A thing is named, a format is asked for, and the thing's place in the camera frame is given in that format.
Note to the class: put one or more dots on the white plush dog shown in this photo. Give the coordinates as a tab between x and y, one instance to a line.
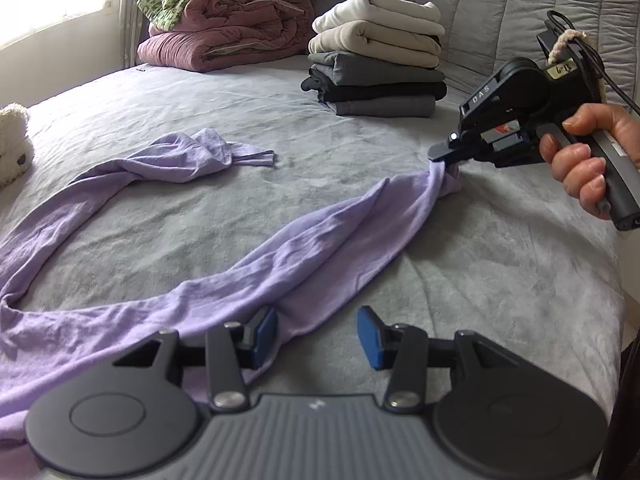
12	145

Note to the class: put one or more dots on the black folded garment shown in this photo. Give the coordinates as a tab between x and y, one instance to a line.
385	91

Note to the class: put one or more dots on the grey patterned curtain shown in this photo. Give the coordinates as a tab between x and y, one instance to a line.
134	20

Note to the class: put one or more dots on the grey folded knit garment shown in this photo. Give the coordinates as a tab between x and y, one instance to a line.
385	106

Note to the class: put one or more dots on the grey quilted headboard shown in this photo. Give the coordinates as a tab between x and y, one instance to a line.
500	5

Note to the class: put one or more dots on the person's right hand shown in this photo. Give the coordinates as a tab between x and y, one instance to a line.
580	170

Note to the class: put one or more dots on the white folded sweater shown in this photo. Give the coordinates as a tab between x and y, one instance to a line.
375	10

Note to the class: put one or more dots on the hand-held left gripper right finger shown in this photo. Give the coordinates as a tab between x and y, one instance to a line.
370	337

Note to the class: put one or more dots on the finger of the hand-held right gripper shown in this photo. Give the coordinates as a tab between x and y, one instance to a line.
447	149

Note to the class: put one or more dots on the pink folded quilt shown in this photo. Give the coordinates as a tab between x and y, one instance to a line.
225	30

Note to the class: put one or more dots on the person's dark clothing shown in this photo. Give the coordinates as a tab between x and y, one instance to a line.
622	410

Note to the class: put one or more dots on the purple long-sleeved shirt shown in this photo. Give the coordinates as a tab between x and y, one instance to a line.
300	270

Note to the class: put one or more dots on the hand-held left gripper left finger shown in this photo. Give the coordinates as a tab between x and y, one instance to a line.
265	335

